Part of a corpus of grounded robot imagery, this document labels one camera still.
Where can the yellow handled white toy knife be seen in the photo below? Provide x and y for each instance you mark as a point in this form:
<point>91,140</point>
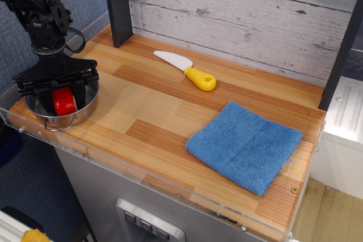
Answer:
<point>202,80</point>

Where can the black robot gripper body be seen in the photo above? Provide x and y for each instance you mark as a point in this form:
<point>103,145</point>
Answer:
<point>55,71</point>

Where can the yellow object bottom left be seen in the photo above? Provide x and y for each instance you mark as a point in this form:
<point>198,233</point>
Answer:
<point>34,236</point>

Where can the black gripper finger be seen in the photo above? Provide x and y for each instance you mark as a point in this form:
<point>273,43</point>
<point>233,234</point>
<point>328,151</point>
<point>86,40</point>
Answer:
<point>80,94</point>
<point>45,99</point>

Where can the silver ice dispenser panel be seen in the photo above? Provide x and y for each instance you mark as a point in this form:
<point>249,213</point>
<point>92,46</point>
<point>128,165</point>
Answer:
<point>148,222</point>

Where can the red and white toy object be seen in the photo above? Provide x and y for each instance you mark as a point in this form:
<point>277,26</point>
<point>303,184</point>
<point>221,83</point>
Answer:
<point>63,101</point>

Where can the white grey side appliance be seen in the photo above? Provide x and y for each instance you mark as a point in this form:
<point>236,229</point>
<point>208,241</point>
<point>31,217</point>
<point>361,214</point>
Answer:
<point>337,162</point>

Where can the folded blue cloth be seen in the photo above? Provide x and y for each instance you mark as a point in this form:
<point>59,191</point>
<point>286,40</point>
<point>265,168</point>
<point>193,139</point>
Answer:
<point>244,147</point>

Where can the dark grey post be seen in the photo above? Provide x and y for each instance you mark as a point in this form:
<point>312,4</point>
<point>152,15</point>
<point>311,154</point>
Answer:
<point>342,56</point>
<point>120,20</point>

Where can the dark grey right post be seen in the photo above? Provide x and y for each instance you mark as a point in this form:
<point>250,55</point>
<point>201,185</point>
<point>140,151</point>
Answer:
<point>342,56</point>

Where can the silver toy fridge cabinet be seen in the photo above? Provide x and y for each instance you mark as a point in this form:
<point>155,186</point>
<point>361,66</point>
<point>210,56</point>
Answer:
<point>178,189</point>

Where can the stainless steel pot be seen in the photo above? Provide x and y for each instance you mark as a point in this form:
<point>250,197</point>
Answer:
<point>55,123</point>

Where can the clear acrylic guard rail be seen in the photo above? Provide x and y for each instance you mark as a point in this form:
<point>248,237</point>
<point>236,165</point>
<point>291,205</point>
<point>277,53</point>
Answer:
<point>130,155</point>

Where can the dark grey left post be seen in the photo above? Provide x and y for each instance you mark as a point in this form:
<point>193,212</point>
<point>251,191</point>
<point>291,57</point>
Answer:
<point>120,20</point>

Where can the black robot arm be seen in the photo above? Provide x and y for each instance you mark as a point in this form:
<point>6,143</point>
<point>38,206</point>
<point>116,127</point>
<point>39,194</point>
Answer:
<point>47,23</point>

